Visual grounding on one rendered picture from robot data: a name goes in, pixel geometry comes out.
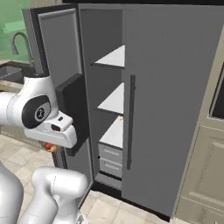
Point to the grey fridge door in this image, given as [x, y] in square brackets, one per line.
[172, 102]

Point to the white fridge shelf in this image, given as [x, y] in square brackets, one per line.
[114, 134]
[113, 58]
[114, 102]

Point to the black door bin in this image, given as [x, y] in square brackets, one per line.
[74, 105]

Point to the grey fridge drawer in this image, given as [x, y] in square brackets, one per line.
[110, 166]
[110, 152]

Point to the beige cupboard unit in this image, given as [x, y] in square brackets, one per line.
[204, 169]

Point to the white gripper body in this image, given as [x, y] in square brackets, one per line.
[58, 137]

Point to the grey fridge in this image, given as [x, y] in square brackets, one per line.
[100, 35]

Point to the dark sink basin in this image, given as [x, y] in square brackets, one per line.
[13, 73]

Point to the grey freezer door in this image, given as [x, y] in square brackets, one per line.
[59, 43]

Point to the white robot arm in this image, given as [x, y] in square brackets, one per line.
[32, 96]

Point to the black built-in oven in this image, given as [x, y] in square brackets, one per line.
[219, 99]

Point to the orange hot dog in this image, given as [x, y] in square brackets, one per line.
[52, 147]

